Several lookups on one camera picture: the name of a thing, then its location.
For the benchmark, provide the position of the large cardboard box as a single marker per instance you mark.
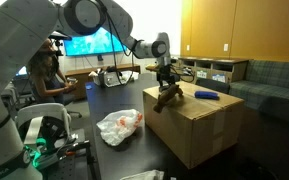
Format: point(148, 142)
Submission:
point(194, 129)

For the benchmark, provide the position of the seated person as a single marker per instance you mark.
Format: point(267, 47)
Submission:
point(48, 84)

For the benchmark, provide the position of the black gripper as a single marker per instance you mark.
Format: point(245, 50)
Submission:
point(164, 74)

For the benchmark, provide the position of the brown moose plushie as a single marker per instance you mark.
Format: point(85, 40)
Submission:
point(165, 96)

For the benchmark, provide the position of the blue sponge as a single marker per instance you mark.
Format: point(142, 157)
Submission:
point(206, 95)

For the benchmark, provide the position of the wall monitor screen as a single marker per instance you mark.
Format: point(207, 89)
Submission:
point(101, 42)

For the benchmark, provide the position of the green plaid sofa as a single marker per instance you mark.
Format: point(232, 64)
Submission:
point(265, 88)

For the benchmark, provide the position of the wooden low cabinet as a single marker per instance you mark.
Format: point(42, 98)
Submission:
point(224, 70)

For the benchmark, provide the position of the black camera on stand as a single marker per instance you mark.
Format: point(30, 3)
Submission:
point(57, 37)

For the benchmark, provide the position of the white plastic bag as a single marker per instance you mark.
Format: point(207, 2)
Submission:
point(117, 126)

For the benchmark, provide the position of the black office chair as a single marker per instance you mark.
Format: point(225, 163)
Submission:
point(214, 85)

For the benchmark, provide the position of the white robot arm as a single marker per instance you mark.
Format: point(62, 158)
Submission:
point(25, 25)

